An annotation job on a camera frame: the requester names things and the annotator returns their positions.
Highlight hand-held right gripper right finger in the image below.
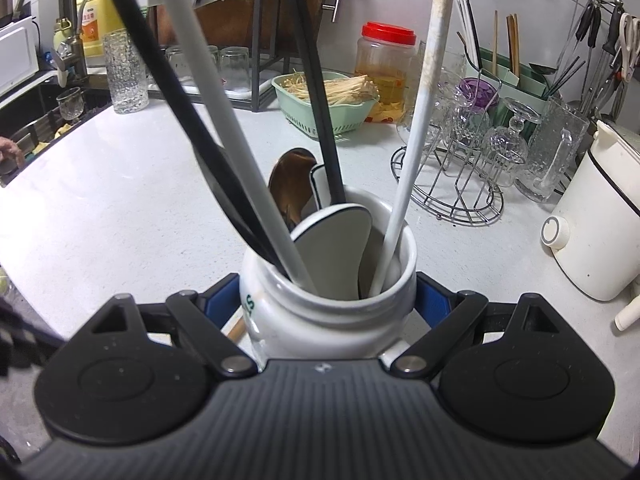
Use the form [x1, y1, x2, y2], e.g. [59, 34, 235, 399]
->
[390, 271, 561, 379]

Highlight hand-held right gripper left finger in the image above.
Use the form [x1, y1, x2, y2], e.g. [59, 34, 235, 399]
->
[90, 272, 258, 377]

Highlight white ceramic mug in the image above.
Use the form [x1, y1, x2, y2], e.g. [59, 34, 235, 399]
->
[238, 185, 419, 367]

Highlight white ceramic spoon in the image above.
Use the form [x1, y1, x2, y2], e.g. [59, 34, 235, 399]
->
[290, 203, 374, 302]
[308, 162, 347, 212]

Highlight steel spoon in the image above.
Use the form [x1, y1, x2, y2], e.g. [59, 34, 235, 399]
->
[192, 140, 273, 258]

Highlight copper spoon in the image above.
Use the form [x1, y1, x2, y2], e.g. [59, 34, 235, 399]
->
[268, 147, 319, 234]

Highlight stained white chopstick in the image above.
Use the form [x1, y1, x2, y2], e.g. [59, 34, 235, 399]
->
[368, 0, 459, 297]

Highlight row of hanging kitchen utensils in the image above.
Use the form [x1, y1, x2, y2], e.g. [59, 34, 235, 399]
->
[554, 0, 640, 122]

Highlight cut glass goblet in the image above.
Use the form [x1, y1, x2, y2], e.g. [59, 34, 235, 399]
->
[434, 82, 494, 152]
[481, 97, 544, 189]

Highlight white electric pot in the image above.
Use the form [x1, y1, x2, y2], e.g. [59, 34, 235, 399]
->
[539, 118, 640, 332]

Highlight pink cloth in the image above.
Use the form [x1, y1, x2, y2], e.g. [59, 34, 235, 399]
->
[0, 135, 24, 167]

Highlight green plastic basket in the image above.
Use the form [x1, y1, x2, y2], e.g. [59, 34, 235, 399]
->
[271, 72, 382, 142]

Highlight tall ribbed glass mug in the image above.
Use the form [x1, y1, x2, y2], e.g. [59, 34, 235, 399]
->
[514, 95, 592, 204]

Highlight yellow sponge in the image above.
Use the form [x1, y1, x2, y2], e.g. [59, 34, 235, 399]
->
[29, 121, 77, 157]

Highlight upturned clear glass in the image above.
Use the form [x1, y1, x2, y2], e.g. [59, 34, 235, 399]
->
[220, 46, 252, 93]
[206, 44, 224, 87]
[162, 45, 192, 89]

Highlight red-lidded plastic jar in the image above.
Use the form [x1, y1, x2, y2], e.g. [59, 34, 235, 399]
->
[354, 21, 418, 124]

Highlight green utensil holder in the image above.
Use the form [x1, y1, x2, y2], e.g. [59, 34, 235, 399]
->
[466, 47, 552, 102]

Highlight small glass goblet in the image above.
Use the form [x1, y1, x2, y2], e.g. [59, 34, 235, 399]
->
[56, 87, 84, 122]

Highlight dark grey metal rack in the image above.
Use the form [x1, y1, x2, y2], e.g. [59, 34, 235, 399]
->
[127, 0, 322, 113]

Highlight clear glass pitcher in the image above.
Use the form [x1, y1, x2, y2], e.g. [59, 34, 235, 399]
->
[415, 39, 469, 127]

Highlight textured glass mug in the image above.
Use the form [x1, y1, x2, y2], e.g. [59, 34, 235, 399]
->
[102, 29, 150, 115]

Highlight thin dark metal chopsticks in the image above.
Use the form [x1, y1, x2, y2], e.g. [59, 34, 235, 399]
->
[546, 54, 587, 99]

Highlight bunch of upright chopsticks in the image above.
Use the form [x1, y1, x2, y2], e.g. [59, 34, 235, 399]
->
[455, 0, 522, 79]

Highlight wooden cutting board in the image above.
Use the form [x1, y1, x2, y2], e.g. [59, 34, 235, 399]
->
[157, 0, 349, 54]

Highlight white countertop appliance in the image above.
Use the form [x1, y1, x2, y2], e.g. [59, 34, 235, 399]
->
[0, 14, 42, 97]

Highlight yellow detergent bottle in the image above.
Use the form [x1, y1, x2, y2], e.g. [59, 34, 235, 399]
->
[75, 0, 132, 62]

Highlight pale green dispenser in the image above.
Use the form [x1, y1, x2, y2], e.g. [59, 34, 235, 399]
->
[53, 17, 77, 49]

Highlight tall steel faucet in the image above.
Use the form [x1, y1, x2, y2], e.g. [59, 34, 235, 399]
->
[12, 0, 89, 87]

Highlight wire glass rack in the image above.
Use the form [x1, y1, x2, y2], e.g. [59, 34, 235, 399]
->
[389, 67, 505, 225]

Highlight white-handled scissors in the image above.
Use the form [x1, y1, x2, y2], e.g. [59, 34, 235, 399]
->
[616, 11, 640, 84]

